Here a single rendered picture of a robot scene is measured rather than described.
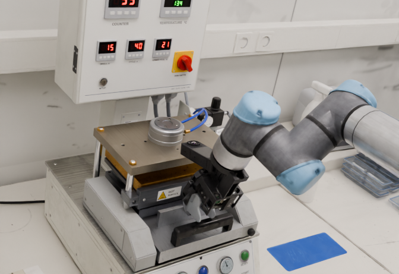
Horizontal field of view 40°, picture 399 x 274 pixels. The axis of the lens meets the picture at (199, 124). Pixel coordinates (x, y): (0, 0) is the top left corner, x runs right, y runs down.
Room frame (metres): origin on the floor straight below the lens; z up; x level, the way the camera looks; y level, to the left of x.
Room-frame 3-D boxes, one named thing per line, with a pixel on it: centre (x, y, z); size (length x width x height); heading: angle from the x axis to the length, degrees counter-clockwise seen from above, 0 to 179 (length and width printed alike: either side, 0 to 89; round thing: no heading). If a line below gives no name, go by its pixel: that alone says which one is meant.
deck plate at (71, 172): (1.13, 0.09, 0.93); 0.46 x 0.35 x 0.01; 40
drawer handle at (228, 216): (0.96, -0.05, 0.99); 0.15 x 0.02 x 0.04; 130
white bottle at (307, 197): (1.55, -0.39, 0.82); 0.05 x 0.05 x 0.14
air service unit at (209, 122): (1.35, -0.02, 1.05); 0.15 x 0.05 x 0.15; 130
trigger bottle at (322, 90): (1.86, -0.41, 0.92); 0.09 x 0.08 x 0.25; 47
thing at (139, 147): (1.15, 0.08, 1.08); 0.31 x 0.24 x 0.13; 130
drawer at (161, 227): (1.07, 0.04, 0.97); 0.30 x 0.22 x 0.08; 40
